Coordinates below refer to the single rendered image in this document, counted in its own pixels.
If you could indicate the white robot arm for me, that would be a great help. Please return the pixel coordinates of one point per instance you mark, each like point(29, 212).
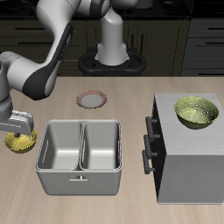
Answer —
point(58, 46)

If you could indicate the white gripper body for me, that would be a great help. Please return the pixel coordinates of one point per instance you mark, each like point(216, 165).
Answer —
point(18, 124)

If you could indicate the flat black base plate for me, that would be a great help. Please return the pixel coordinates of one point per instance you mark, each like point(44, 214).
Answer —
point(137, 66)

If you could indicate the pink rimmed fluted dish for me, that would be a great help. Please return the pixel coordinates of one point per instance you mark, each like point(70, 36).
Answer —
point(91, 100)

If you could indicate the grey drawer unit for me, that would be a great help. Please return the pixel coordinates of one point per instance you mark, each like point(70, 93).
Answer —
point(204, 49)

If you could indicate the dark kitchen cupboards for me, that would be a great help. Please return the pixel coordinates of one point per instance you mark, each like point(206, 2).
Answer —
point(157, 46)

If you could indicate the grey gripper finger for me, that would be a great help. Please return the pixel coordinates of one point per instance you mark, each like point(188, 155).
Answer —
point(17, 135)

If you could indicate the large yellow green bowl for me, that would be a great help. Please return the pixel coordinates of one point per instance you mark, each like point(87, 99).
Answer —
point(196, 114)

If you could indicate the grey cabinet with dark drawers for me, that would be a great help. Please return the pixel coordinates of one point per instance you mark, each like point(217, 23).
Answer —
point(192, 169)

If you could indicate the small yellow bowl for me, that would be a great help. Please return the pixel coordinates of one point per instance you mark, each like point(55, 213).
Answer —
point(20, 143)

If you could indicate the white two bin basket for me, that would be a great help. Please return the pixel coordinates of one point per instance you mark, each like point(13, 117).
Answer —
point(81, 180)

